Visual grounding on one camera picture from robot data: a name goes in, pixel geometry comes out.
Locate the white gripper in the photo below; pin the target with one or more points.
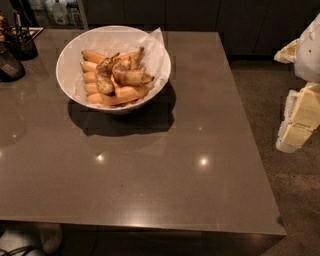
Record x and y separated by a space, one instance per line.
309 55

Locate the long yellow front banana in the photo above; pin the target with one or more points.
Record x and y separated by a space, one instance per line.
122 95

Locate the white plastic bottle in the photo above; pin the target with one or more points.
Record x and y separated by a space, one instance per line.
60 12

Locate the white ceramic bowl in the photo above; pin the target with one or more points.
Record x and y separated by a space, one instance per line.
68 71

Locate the yellow banana fourth row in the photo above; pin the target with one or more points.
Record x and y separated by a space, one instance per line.
90 88

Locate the white object under table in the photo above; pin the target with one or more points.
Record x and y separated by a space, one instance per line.
31 240

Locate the black wire utensil holder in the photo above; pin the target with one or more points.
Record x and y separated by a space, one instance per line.
23 46

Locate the yellow banana second row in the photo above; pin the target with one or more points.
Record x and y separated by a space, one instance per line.
88 66

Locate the brown spotted banana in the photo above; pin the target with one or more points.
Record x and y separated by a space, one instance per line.
103 74
124 76

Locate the yellow banana top left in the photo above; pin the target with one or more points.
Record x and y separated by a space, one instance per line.
92 56

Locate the yellow banana third row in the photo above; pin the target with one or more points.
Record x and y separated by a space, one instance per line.
89 77

